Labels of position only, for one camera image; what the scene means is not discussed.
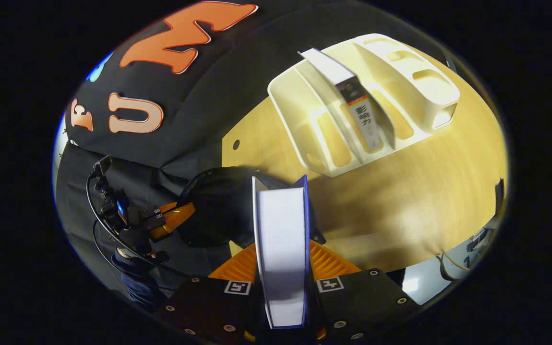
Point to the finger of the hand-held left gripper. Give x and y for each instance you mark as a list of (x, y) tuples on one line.
[(151, 213), (155, 224)]

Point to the blue book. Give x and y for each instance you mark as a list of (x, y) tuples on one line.
[(283, 249)]

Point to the white bookshelf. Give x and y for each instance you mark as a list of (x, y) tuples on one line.
[(415, 81)]

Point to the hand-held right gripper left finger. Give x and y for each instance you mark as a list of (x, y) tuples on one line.
[(209, 302)]

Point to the white grey book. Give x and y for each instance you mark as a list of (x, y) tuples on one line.
[(360, 108)]

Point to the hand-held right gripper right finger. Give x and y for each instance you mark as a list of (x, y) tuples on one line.
[(352, 302)]

